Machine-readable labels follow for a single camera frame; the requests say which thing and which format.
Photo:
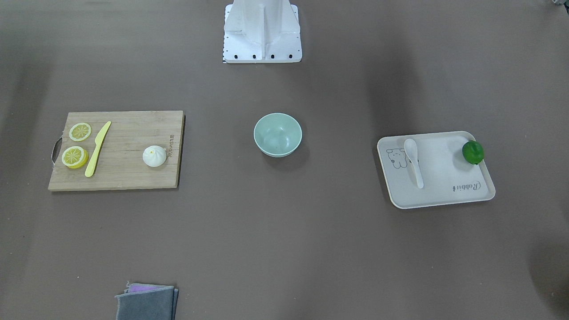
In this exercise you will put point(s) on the white ceramic spoon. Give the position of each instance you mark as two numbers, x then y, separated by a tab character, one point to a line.
411	151

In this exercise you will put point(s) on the mint green bowl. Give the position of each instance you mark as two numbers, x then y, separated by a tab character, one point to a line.
277	134

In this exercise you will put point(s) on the beige rabbit tray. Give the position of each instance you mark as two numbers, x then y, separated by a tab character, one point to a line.
448	177

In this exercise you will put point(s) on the bamboo cutting board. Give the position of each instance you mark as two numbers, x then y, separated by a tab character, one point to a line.
120	165

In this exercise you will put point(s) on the green lime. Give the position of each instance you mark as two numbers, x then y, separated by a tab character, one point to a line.
473	152

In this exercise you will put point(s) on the yellow plastic knife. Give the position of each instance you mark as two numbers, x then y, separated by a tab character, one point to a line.
99	140

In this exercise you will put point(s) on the folded grey cloth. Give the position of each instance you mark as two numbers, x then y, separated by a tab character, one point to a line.
147	302

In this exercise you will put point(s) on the upper lemon slice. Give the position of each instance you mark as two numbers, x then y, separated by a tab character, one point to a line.
80	132

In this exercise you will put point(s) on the lower lemon half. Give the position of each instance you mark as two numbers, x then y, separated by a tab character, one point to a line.
75	157

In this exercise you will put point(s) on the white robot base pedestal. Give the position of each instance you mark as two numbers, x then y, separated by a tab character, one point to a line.
261	31

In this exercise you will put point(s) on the metal cutting board handle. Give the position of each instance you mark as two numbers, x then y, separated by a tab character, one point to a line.
55	150

